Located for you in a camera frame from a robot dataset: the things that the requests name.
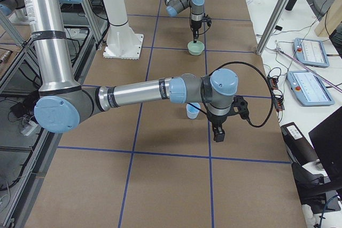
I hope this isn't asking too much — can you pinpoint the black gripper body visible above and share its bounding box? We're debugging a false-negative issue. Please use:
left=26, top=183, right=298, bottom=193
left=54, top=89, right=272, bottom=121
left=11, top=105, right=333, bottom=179
left=207, top=107, right=237, bottom=132
left=190, top=20, right=202, bottom=32

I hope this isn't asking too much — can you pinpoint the light blue plastic cup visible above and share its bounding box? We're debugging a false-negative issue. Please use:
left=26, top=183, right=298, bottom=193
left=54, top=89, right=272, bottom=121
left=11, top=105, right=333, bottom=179
left=186, top=103, right=200, bottom=119

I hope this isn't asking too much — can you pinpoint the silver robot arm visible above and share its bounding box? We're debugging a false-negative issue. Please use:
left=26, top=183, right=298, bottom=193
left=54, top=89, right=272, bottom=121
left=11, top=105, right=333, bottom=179
left=163, top=0, right=211, bottom=43
left=24, top=0, right=238, bottom=142

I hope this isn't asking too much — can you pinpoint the near blue teach pendant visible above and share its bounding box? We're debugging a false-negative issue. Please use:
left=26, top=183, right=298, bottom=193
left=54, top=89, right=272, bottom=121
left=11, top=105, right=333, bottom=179
left=287, top=70, right=335, bottom=107

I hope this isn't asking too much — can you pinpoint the blue teach pendant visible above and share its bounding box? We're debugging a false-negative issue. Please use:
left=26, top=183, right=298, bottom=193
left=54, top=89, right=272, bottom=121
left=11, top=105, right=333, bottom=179
left=293, top=38, right=330, bottom=68
left=287, top=70, right=335, bottom=107

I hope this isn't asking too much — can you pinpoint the black computer monitor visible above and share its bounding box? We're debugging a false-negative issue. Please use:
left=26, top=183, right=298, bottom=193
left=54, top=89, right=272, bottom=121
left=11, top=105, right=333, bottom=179
left=309, top=107, right=342, bottom=180

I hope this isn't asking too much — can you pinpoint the black office chair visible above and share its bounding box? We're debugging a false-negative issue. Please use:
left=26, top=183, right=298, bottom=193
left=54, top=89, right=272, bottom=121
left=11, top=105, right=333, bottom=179
left=281, top=122, right=341, bottom=214

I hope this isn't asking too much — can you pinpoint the far blue teach pendant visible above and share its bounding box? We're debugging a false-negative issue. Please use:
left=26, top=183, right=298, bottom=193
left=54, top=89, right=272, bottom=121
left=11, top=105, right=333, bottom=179
left=293, top=38, right=330, bottom=68

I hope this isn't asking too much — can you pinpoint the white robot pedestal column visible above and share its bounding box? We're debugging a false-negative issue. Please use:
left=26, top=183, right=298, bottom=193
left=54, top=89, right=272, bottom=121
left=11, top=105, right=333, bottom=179
left=103, top=0, right=144, bottom=59

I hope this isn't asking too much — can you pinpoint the aluminium frame post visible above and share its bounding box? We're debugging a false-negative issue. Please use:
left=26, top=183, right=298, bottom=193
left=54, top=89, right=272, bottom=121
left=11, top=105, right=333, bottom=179
left=255, top=0, right=289, bottom=56

